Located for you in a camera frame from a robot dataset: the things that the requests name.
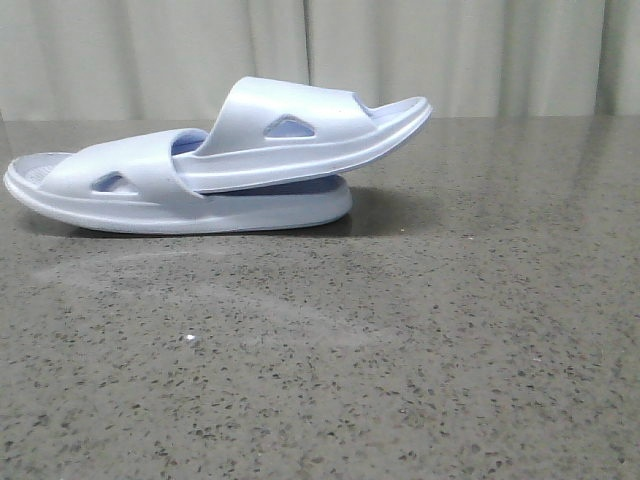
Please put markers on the blue slipper with triangular hole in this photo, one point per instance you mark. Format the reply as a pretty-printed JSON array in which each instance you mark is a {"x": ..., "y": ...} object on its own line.
[{"x": 271, "y": 132}]

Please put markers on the blue slipper with round hole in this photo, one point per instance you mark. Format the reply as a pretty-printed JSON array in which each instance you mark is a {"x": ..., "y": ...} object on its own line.
[{"x": 132, "y": 186}]

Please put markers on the grey-green curtain backdrop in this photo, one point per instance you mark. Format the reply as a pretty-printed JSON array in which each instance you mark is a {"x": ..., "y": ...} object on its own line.
[{"x": 117, "y": 60}]

